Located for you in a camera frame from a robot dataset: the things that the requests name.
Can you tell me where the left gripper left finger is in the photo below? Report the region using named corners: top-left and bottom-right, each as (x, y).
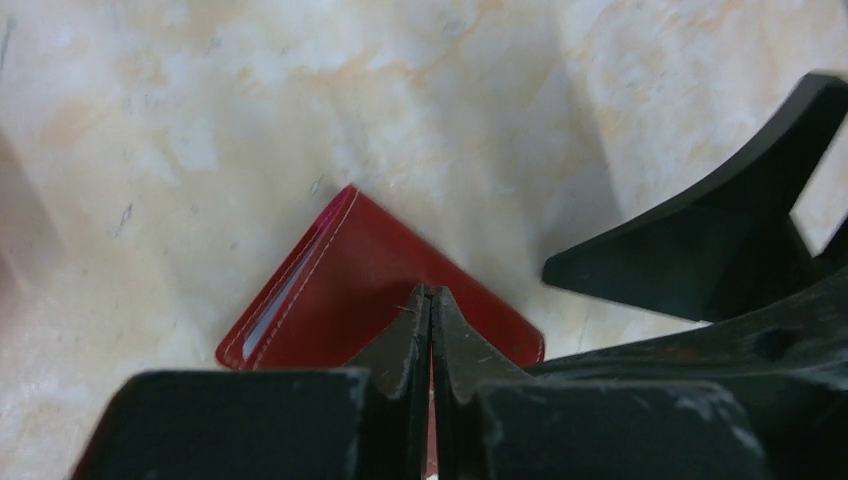
top-left (71, 285), bottom-right (432, 479)

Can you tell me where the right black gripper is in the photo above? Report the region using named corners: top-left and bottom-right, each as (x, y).
top-left (529, 72), bottom-right (847, 479)

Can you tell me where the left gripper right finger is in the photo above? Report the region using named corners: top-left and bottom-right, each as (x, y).
top-left (431, 287), bottom-right (772, 479)

